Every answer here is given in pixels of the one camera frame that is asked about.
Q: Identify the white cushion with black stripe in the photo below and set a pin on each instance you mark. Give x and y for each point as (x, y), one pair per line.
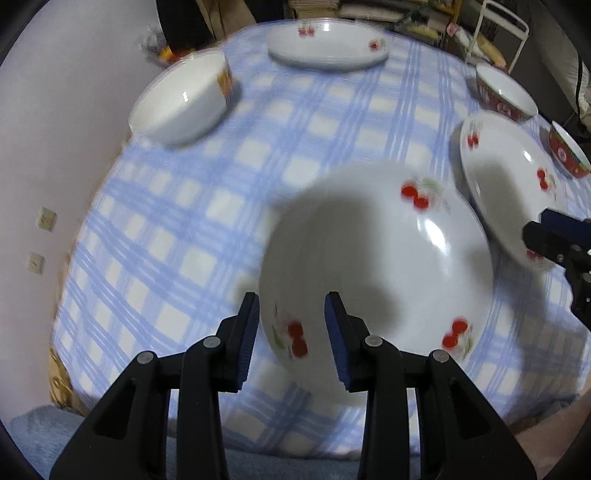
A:
(565, 60)

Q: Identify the red patterned bowl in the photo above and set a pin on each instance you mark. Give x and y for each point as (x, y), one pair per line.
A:
(565, 157)
(503, 85)

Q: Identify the white wall socket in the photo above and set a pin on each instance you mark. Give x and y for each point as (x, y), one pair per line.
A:
(47, 218)
(36, 263)

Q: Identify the yellow patterned cloth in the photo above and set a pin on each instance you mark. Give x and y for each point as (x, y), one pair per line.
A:
(64, 383)

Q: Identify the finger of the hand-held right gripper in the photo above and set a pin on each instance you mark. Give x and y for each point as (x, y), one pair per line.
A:
(549, 240)

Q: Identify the blue checked tablecloth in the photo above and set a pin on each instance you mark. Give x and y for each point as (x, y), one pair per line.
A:
(184, 230)

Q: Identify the black hanging garment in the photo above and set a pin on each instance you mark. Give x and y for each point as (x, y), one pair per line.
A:
(178, 23)

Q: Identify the clear plastic bag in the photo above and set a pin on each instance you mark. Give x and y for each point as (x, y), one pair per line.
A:
(154, 44)

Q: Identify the white trolley cart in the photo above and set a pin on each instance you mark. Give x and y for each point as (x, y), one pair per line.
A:
(519, 48)

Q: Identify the white cherry print plate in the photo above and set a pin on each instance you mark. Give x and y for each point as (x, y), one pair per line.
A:
(498, 161)
(323, 46)
(392, 258)

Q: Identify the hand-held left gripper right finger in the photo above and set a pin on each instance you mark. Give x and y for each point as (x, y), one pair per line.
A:
(334, 341)

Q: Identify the white bowl with orange print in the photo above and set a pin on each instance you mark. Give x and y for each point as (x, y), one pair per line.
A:
(184, 110)

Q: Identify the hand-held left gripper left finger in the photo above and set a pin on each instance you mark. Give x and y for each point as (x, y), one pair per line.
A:
(247, 341)

